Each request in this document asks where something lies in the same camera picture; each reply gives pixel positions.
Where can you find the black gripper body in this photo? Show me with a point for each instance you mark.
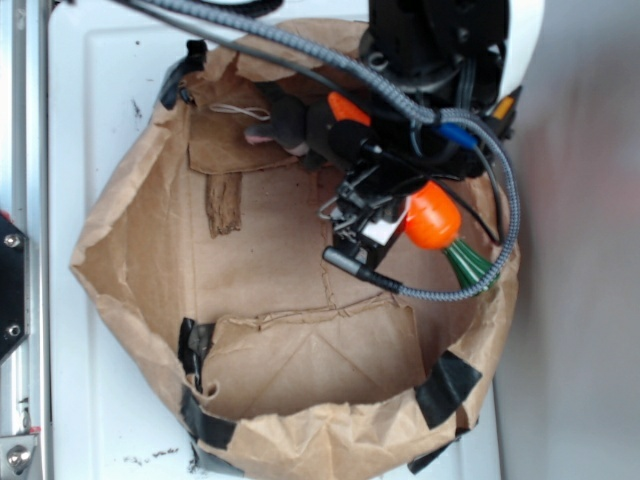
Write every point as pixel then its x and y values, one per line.
pixel 406 156

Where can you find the orange-tipped gripper finger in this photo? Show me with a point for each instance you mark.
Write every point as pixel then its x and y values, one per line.
pixel 344 109

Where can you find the orange plastic carrot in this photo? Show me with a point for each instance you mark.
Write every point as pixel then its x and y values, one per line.
pixel 433 222

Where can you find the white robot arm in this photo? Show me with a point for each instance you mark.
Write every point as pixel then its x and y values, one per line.
pixel 444 79

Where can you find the grey plush bunny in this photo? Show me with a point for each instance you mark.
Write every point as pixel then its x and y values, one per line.
pixel 301 130

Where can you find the brown paper bag tray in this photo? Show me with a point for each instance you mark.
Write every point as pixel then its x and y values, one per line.
pixel 203 258

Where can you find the white plastic tray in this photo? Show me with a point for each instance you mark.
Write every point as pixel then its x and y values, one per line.
pixel 108 64

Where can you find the aluminium frame rail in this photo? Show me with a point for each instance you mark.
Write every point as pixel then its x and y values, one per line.
pixel 25 375

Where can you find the black metal bracket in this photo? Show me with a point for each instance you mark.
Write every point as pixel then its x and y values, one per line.
pixel 13 287

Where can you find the silver corner bracket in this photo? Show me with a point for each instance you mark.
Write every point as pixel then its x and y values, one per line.
pixel 18 453

